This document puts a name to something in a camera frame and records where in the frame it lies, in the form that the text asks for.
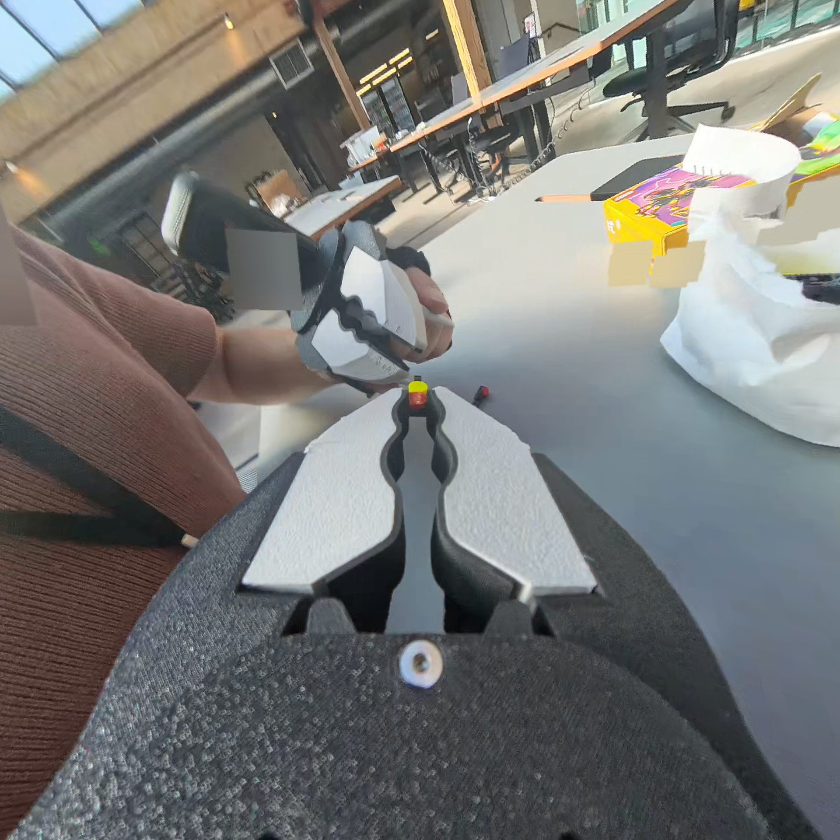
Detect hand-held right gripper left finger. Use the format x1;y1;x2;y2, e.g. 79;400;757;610
241;387;408;632

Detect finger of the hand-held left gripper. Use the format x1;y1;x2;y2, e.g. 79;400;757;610
310;314;413;388
340;246;429;354

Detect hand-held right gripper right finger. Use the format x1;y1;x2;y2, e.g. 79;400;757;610
427;386;599;634

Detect person's left forearm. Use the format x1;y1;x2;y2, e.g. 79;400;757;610
189;323;368;406

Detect yellow lego box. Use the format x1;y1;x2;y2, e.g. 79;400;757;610
602;72;840;263

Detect heap of dark lego pieces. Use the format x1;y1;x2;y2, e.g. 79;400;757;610
784;272;840;306

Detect person's left hand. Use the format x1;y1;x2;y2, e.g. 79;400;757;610
407;269;456;363

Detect grey desk orange edge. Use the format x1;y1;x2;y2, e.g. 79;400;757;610
344;98;484;199
479;0;683;153
285;174;403;242

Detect small cardboard box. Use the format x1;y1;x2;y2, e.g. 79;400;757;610
252;169;309;215

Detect wooden pillar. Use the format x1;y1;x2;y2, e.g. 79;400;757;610
441;0;504;130
312;16;372;130

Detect crumpled white paper bag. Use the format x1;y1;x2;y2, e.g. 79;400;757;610
659;123;840;449

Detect black desk inlay pad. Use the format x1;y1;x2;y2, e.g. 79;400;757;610
589;154;697;203

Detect dark ceiling duct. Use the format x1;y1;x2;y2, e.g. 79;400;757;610
39;62;329;227

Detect wall air vent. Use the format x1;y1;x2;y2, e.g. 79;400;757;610
269;39;315;89

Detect black shoulder strap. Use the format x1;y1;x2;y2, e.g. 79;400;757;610
0;407;189;549

